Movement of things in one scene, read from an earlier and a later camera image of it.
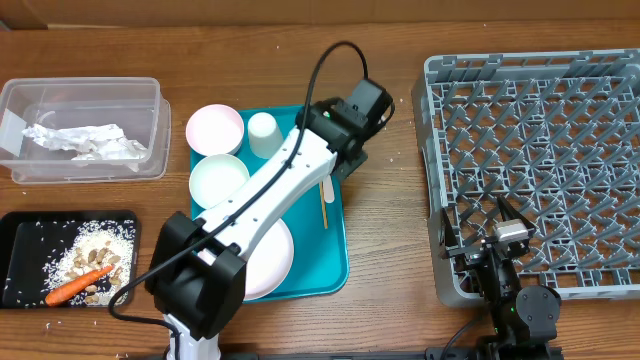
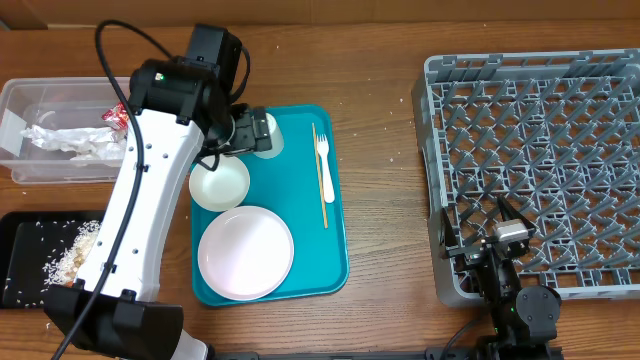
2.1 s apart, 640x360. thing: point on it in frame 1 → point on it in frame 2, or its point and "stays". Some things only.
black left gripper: (350, 169) → (254, 139)
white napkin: (98, 143) stays
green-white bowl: (215, 176) stays
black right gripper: (476, 253) stays
